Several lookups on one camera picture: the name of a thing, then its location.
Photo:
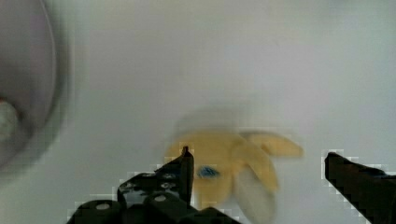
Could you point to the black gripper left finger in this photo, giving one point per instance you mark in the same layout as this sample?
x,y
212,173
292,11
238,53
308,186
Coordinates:
x,y
160,197

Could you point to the yellow plush peeled banana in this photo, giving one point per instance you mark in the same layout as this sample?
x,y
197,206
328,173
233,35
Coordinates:
x,y
235,165

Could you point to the red plush ketchup bottle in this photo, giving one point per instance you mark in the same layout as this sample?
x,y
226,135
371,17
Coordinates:
x,y
8,120

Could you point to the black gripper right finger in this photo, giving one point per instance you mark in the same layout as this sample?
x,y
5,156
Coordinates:
x,y
369,190

